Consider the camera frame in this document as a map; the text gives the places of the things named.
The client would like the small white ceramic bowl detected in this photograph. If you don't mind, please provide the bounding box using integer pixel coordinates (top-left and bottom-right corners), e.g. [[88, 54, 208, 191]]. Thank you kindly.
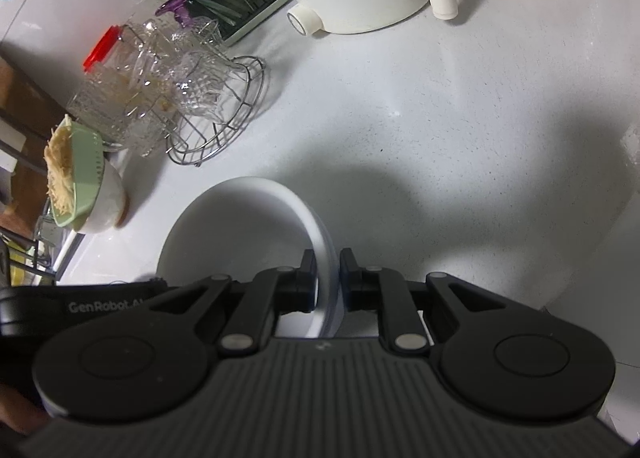
[[155, 176, 329, 339]]

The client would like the pale blue bowl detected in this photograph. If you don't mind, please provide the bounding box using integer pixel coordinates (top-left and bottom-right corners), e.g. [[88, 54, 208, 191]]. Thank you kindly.
[[266, 181, 345, 339]]

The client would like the person's left hand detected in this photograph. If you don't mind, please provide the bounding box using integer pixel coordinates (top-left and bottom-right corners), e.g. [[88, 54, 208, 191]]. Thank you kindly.
[[0, 386, 51, 435]]

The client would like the white bowl under colander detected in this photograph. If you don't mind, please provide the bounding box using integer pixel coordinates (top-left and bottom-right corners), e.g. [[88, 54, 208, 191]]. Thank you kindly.
[[79, 160, 128, 234]]

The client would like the green colander basket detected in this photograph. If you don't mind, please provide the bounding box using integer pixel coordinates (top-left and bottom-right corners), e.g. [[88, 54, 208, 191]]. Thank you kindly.
[[49, 115, 105, 227]]

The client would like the dry noodles bundle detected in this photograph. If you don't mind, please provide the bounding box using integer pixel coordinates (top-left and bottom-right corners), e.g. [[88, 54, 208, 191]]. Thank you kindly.
[[43, 125, 75, 215]]

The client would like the wooden cutting board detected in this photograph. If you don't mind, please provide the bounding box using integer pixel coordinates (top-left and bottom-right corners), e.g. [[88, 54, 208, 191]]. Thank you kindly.
[[1, 59, 65, 238]]

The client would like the upturned crystal glass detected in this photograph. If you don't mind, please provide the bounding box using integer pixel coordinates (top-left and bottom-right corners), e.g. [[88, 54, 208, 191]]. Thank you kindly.
[[169, 50, 248, 123]]

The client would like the red lid glass jar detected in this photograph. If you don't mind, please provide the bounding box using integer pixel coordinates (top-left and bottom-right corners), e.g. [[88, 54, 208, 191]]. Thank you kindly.
[[66, 24, 175, 156]]

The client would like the wire glass rack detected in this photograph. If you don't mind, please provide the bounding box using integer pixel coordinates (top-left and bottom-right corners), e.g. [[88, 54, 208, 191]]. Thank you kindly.
[[128, 18, 266, 167]]

